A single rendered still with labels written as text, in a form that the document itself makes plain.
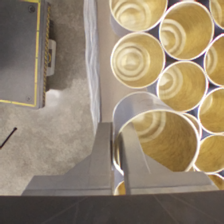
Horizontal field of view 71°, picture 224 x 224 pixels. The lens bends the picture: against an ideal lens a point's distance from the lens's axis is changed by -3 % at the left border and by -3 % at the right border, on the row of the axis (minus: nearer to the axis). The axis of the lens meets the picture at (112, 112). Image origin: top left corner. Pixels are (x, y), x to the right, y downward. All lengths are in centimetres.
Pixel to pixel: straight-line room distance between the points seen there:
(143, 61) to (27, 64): 98
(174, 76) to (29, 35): 100
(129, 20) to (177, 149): 21
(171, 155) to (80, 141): 146
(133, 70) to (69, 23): 119
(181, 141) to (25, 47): 111
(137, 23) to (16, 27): 100
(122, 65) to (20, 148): 165
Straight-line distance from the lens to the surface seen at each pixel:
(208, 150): 35
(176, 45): 31
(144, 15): 30
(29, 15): 120
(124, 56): 29
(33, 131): 170
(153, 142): 21
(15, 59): 123
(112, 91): 30
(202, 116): 34
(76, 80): 143
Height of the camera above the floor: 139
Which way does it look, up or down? 72 degrees down
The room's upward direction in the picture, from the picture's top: 179 degrees clockwise
